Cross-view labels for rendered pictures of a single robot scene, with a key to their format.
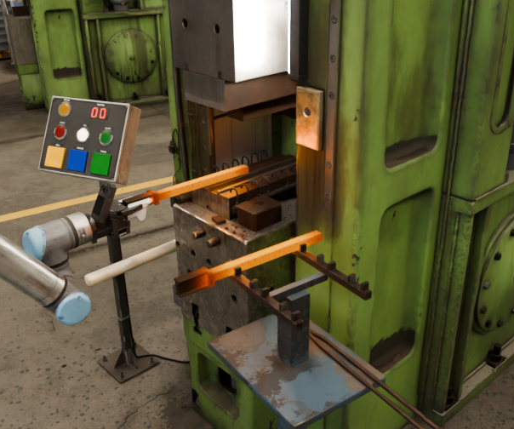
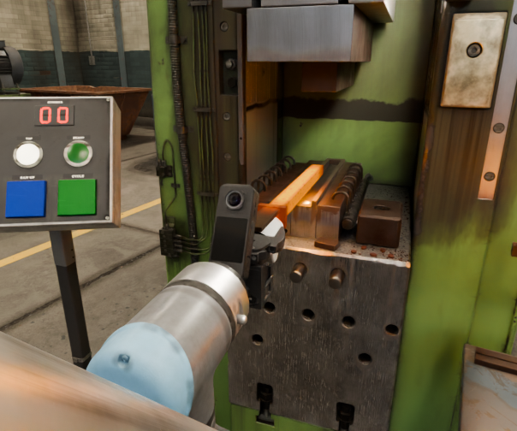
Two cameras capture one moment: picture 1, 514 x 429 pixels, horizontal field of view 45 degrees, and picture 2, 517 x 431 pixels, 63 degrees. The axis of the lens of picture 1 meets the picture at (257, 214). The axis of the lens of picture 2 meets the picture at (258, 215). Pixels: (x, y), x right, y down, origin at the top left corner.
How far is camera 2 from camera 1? 1.41 m
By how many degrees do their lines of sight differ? 28
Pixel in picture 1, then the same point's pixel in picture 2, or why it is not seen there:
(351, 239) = not seen: outside the picture
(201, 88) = (291, 32)
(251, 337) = (501, 416)
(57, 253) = (209, 389)
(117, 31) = not seen: outside the picture
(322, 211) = (477, 199)
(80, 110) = (14, 115)
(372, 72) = not seen: outside the picture
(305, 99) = (472, 30)
